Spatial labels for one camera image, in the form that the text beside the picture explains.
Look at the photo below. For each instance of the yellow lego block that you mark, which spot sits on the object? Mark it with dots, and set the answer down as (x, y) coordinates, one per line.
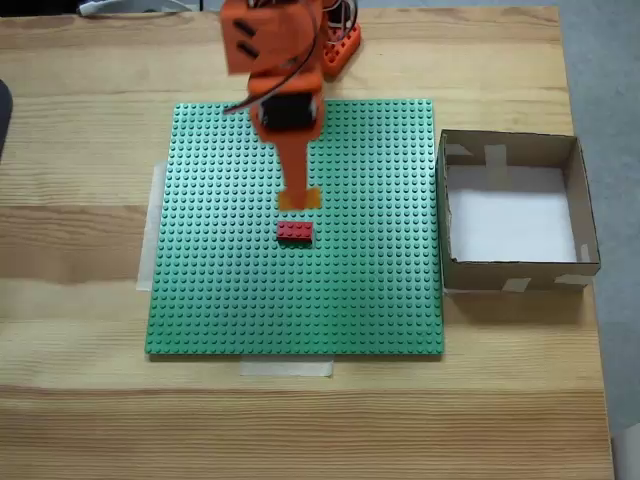
(313, 199)

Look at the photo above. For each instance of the red lego block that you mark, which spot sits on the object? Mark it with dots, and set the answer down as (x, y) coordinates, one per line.
(296, 232)

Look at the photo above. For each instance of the green lego baseplate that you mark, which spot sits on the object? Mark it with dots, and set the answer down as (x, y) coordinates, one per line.
(225, 275)

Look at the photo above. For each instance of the cardboard box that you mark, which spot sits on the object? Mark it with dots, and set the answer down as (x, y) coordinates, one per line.
(480, 277)

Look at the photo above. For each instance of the long masking tape strip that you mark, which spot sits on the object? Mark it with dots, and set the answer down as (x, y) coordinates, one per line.
(150, 225)

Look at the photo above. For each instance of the white plastic object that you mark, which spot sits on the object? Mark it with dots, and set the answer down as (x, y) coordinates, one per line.
(125, 6)

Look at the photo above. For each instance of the short masking tape strip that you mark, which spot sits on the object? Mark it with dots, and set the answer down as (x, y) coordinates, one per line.
(285, 368)

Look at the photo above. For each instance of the white paper sheet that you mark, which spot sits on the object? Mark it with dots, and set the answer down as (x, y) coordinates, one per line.
(510, 220)

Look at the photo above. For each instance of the black rounded device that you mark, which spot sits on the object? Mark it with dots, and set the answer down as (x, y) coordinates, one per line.
(4, 120)

